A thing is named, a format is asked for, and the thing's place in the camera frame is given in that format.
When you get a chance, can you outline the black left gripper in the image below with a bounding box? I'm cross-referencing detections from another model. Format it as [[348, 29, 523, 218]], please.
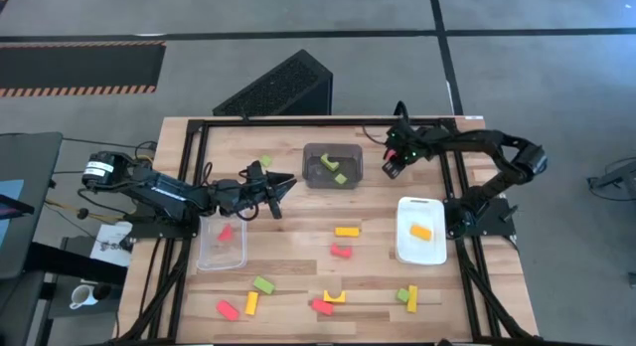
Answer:
[[215, 159, 298, 222]]

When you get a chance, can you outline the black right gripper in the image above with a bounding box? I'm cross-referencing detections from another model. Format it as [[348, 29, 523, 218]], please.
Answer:
[[383, 126, 428, 181]]

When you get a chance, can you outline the green notched block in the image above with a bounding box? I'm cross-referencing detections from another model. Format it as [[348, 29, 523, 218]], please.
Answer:
[[319, 152, 341, 173]]

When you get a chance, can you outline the green rectangular block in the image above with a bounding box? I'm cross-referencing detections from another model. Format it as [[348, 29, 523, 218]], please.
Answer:
[[251, 275, 276, 296]]

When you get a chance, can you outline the grey translucent bin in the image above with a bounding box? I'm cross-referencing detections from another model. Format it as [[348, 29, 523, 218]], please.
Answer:
[[301, 141, 365, 190]]

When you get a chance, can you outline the white plastic bin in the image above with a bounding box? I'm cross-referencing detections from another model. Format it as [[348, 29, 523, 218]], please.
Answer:
[[395, 196, 448, 266]]

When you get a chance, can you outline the clear plastic bin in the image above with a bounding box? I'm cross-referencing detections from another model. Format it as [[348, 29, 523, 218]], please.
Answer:
[[196, 211, 248, 272]]

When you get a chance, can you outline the black perforated box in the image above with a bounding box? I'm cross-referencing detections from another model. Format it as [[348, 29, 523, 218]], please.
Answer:
[[212, 48, 334, 117]]

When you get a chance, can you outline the white paper sheet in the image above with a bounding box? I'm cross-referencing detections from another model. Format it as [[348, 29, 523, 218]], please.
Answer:
[[88, 220, 134, 268]]

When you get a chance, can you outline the white mug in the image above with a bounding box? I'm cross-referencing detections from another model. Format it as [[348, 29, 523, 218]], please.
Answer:
[[69, 283, 99, 311]]

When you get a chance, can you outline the black side stand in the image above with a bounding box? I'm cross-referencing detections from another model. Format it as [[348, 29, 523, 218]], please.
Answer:
[[0, 240, 128, 346]]

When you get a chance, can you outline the black floor stand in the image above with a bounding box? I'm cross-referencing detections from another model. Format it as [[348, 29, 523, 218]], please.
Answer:
[[587, 156, 636, 204]]

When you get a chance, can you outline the black hazard-striped floor mat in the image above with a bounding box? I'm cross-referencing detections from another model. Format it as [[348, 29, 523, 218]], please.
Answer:
[[0, 40, 168, 98]]

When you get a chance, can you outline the dark side desk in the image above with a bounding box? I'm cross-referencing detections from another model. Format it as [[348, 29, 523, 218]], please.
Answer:
[[0, 131, 65, 281]]

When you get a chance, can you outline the black aluminium rig frame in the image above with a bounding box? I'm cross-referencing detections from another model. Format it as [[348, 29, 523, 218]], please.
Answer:
[[106, 115, 541, 346]]

